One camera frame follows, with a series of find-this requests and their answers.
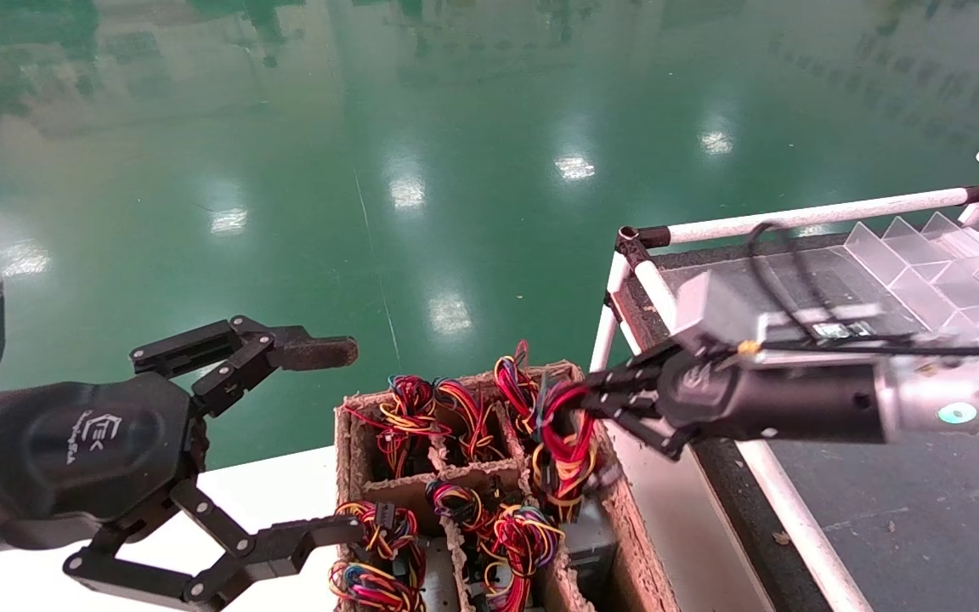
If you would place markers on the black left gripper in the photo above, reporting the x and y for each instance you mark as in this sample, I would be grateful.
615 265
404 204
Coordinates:
90 442

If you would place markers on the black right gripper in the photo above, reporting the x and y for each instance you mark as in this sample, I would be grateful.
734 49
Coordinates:
795 399

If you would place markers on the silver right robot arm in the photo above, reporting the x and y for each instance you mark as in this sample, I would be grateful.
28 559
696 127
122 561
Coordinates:
957 395

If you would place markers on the white cart leg pipe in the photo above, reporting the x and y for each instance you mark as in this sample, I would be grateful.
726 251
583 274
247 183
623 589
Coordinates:
604 340

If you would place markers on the brown cardboard divider box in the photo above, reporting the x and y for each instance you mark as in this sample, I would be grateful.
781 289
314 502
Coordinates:
396 491

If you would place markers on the white cart crossbar pipe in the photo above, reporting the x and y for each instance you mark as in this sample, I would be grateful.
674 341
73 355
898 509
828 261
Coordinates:
838 208

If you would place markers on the clear acrylic divider tray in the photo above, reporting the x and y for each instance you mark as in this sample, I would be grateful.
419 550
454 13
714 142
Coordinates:
906 255

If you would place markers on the short white pipe stub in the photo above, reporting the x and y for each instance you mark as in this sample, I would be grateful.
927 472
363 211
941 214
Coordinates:
974 214

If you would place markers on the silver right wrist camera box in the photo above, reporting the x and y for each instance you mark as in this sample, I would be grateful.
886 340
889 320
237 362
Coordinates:
710 310

